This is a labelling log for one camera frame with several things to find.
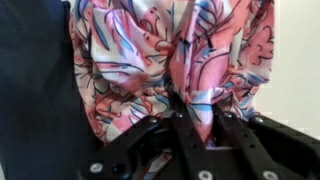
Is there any dark navy folded cloth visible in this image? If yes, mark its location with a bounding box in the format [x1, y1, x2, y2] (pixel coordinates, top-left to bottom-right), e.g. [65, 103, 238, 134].
[0, 0, 101, 180]

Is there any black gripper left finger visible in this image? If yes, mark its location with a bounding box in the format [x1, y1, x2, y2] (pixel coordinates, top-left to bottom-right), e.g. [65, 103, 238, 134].
[78, 111, 219, 180]

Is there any pink blue floral cloth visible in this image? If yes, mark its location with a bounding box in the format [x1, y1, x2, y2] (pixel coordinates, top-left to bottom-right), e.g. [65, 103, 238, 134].
[68, 0, 276, 180]

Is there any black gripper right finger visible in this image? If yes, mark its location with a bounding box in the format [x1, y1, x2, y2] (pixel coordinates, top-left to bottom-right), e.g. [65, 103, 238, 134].
[213, 111, 320, 180]

